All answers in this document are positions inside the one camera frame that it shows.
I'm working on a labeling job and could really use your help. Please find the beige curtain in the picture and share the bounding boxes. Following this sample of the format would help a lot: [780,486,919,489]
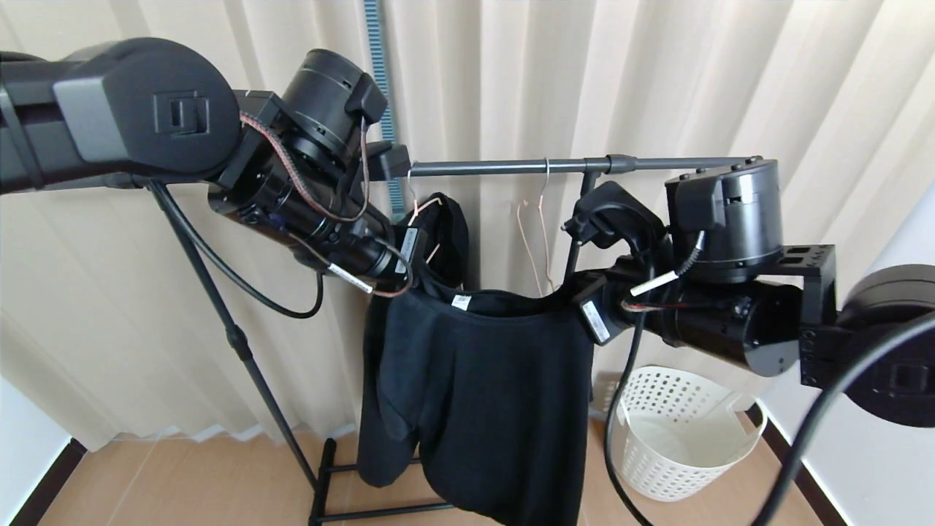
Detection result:
[0,0,399,450]
[380,0,935,439]

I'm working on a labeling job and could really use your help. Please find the black shorts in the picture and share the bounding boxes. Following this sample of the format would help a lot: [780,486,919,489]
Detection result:
[416,192,472,293]

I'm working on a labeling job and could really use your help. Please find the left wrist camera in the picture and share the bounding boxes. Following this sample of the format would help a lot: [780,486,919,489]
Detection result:
[351,141,411,183]

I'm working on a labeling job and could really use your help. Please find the white laundry basket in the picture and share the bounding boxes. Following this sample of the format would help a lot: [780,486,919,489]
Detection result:
[605,365,768,503]

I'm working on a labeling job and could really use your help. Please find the pink clothes hanger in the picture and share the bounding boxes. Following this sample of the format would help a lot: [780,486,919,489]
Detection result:
[517,157,556,297]
[405,169,444,265]

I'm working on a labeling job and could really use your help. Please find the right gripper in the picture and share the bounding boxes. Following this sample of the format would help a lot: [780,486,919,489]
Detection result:
[573,280,804,377]

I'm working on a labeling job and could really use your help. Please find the black cable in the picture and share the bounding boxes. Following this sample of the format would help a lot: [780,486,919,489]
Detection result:
[150,183,326,320]
[752,314,935,526]
[603,219,658,526]

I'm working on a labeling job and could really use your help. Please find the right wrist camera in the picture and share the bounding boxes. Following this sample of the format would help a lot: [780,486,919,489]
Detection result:
[562,181,669,271]

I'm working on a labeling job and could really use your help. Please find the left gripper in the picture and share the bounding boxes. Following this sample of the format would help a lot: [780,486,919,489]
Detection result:
[208,157,422,293]

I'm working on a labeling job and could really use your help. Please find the black garment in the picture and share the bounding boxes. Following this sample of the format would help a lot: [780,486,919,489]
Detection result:
[356,274,596,526]

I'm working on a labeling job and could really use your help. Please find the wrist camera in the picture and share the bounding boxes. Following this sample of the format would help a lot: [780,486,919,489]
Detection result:
[562,181,669,271]
[351,141,411,183]

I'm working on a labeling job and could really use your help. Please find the window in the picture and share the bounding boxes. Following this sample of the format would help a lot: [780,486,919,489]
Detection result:
[363,0,406,220]

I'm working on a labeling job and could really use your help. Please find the black clothes rack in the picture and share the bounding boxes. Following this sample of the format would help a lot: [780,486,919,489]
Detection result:
[146,153,764,526]

